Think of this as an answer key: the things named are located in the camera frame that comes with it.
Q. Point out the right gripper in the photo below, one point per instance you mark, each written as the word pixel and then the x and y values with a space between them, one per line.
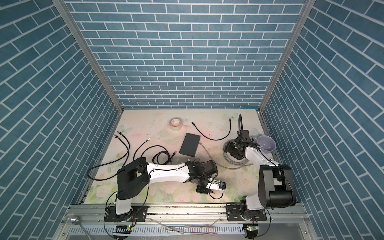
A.
pixel 229 147

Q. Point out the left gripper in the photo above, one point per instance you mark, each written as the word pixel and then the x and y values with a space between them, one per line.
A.
pixel 211 176

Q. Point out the black network switch box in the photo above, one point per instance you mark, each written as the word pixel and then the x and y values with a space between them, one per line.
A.
pixel 190 145

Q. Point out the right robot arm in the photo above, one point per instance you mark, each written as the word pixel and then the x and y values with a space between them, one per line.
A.
pixel 276 188

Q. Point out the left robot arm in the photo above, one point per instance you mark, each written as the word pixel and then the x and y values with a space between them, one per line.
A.
pixel 134 177

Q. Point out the lavender ceramic mug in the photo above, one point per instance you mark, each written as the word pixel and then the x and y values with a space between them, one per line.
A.
pixel 267 144

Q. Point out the clear tape roll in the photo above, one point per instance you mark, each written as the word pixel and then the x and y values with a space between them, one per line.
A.
pixel 176 124

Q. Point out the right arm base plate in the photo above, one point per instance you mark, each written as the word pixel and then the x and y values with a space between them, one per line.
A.
pixel 246 213

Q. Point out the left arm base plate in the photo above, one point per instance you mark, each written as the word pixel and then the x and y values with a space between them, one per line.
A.
pixel 136 214

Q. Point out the aluminium mounting rail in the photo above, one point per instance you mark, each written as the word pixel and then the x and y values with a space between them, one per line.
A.
pixel 212 221

